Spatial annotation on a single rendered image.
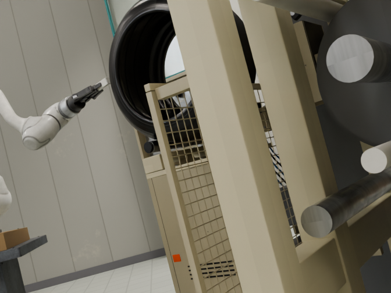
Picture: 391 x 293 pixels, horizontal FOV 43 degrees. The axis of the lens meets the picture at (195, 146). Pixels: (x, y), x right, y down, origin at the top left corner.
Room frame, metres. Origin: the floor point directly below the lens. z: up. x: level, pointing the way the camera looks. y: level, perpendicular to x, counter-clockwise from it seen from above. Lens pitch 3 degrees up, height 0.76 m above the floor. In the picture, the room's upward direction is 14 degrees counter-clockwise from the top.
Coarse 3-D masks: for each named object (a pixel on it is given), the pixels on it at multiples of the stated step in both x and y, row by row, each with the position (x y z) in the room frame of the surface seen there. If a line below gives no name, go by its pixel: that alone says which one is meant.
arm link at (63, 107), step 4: (64, 100) 2.18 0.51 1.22; (60, 104) 2.19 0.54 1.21; (64, 104) 2.17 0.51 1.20; (68, 104) 2.18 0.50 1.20; (60, 108) 2.19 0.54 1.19; (64, 108) 2.18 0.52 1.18; (68, 108) 2.17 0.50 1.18; (60, 112) 2.20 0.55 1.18; (64, 112) 2.19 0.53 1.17; (68, 112) 2.18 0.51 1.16; (72, 112) 2.18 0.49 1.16; (76, 112) 2.20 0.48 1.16; (64, 116) 2.21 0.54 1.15; (68, 116) 2.21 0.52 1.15; (72, 116) 2.22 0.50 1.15
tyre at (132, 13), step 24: (144, 0) 1.77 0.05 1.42; (120, 24) 1.84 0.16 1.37; (144, 24) 1.98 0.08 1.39; (168, 24) 2.03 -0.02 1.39; (240, 24) 1.77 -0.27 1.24; (120, 48) 1.86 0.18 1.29; (144, 48) 2.07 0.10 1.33; (168, 48) 2.09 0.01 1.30; (120, 72) 1.89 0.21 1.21; (144, 72) 2.10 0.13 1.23; (120, 96) 1.88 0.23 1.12; (144, 96) 2.09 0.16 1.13; (144, 120) 1.83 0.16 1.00; (192, 120) 1.72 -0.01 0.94
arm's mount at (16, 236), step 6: (18, 228) 2.40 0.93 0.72; (24, 228) 2.39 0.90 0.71; (0, 234) 2.06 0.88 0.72; (6, 234) 2.11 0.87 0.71; (12, 234) 2.18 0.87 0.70; (18, 234) 2.27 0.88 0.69; (24, 234) 2.37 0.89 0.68; (0, 240) 2.06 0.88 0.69; (6, 240) 2.09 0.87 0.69; (12, 240) 2.17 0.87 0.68; (18, 240) 2.25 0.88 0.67; (24, 240) 2.35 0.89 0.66; (0, 246) 2.06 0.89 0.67; (6, 246) 2.07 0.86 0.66; (12, 246) 2.14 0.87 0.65
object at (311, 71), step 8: (296, 24) 1.78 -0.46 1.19; (304, 24) 1.77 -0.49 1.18; (312, 24) 1.84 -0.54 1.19; (296, 32) 1.78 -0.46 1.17; (304, 32) 1.76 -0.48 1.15; (312, 32) 1.82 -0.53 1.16; (320, 32) 1.89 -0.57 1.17; (304, 40) 1.77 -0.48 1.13; (312, 40) 1.80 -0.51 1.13; (320, 40) 1.87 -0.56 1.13; (304, 48) 1.77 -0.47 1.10; (312, 48) 1.78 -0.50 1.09; (304, 56) 1.78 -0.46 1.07; (312, 56) 1.76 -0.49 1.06; (304, 64) 1.78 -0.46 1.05; (312, 64) 1.76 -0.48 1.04; (312, 72) 1.77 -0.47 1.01; (312, 80) 1.77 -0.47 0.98; (312, 88) 1.78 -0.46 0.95; (320, 96) 1.77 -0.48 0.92; (320, 104) 1.96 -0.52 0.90
